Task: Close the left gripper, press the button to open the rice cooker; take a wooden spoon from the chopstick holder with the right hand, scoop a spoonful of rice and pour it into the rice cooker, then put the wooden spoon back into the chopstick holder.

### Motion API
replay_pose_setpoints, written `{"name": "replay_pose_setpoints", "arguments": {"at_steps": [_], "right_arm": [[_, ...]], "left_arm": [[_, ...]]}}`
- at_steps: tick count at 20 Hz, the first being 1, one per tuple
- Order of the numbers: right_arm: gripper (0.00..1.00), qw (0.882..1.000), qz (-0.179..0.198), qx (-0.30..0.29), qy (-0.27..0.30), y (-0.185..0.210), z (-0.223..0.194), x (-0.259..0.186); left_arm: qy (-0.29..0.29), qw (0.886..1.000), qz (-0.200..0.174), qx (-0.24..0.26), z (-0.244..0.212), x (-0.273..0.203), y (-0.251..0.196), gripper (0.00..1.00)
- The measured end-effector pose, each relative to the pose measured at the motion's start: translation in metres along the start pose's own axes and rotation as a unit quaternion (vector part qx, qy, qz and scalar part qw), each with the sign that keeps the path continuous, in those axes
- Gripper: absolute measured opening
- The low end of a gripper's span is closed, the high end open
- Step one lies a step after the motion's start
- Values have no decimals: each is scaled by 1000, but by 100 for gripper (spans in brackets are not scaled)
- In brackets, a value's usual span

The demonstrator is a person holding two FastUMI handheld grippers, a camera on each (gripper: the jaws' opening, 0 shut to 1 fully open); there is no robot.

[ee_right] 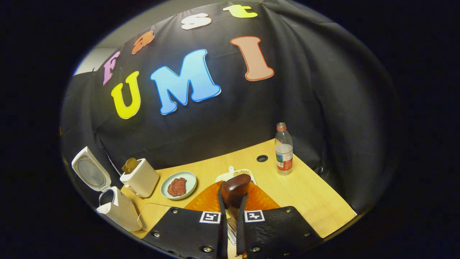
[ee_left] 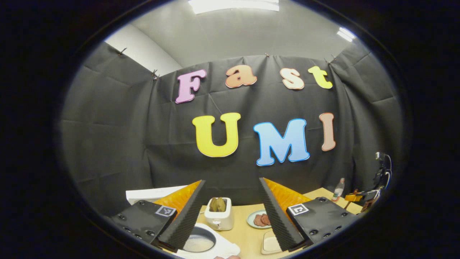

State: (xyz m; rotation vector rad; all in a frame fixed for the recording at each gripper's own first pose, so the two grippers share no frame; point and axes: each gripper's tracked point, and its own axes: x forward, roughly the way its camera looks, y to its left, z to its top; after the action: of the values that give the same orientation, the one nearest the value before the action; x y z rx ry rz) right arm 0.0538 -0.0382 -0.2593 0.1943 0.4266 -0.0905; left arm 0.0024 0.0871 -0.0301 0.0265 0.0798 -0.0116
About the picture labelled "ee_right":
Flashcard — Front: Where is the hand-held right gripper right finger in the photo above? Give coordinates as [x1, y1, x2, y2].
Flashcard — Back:
[235, 182, 324, 258]

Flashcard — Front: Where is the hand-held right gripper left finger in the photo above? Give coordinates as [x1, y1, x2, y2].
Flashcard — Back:
[142, 181, 229, 259]

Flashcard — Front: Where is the dark wooden spoon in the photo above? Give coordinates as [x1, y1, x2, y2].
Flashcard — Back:
[220, 174, 252, 221]

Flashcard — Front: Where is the clear tray of white rice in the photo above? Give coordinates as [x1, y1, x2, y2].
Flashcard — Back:
[138, 203, 174, 231]

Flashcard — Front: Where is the white rice cooker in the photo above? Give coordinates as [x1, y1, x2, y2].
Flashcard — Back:
[71, 146, 143, 232]

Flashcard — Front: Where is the white divided grain dish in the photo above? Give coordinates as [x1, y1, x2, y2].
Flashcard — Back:
[215, 166, 258, 186]

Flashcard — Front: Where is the pale green round plate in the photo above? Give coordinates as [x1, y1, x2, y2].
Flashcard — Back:
[161, 171, 198, 200]

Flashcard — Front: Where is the red meat slice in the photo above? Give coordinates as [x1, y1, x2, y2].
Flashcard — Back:
[167, 177, 188, 197]

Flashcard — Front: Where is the clear plastic water bottle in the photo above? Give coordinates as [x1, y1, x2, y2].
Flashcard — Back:
[275, 122, 294, 176]

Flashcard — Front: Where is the white toaster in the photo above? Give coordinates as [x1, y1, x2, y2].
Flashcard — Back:
[120, 158, 160, 198]

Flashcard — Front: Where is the toasted bread slice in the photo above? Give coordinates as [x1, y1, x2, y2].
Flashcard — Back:
[121, 158, 140, 173]

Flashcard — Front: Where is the black backdrop cloth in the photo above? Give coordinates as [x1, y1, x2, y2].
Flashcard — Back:
[59, 0, 399, 216]

